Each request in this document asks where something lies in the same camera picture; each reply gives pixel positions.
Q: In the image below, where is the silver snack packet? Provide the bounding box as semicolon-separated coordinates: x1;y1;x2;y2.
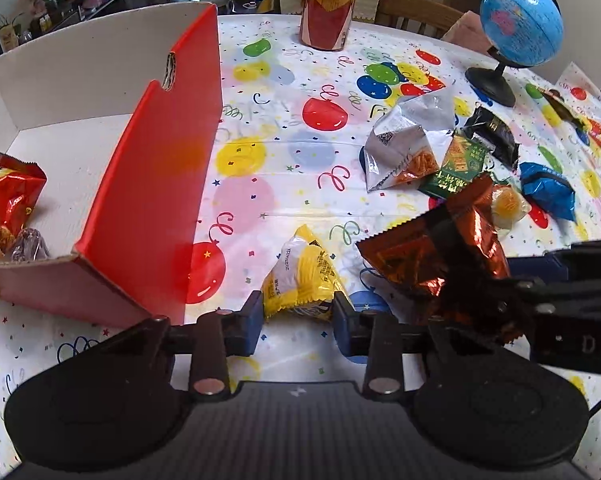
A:
363;89;456;192

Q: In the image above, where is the blue snack packet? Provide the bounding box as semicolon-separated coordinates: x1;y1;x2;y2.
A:
519;161;577;222

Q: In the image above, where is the red cardboard box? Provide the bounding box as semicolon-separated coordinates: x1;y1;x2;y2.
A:
0;1;224;328

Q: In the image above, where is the yellow snack packet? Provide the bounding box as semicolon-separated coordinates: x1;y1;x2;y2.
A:
261;224;353;322

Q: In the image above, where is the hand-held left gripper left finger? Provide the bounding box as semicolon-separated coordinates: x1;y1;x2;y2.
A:
98;290;265;396

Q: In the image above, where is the display shelf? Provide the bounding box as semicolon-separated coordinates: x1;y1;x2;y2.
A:
0;0;131;51

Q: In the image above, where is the wooden chair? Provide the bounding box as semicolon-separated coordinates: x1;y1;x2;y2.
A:
375;0;478;41

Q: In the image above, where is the copper foil snack packet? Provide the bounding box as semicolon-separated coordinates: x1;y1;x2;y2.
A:
355;172;531;343

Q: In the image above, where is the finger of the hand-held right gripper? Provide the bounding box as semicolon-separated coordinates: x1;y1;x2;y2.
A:
507;239;601;285
500;280;601;318

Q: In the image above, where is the blue desk globe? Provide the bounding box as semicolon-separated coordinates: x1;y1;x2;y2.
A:
464;0;565;107

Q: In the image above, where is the balloon print tablecloth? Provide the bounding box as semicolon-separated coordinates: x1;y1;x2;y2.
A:
0;12;601;471

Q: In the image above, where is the red and yellow tall can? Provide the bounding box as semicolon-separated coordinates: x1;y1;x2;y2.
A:
299;0;365;52

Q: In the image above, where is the black snack packet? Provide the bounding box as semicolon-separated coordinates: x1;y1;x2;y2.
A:
461;106;521;170

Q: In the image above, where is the pink cloth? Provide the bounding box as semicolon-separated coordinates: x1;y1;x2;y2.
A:
443;10;496;53

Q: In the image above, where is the red foil snack packet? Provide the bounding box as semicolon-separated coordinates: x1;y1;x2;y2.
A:
0;151;48;241

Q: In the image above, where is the green snack packet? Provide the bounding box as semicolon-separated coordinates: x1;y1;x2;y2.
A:
419;132;491;200

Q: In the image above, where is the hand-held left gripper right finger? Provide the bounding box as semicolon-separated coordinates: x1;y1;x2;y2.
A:
331;294;486;397

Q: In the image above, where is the clear wrapped candy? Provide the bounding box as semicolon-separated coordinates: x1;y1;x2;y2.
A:
5;227;54;262
490;182;531;228

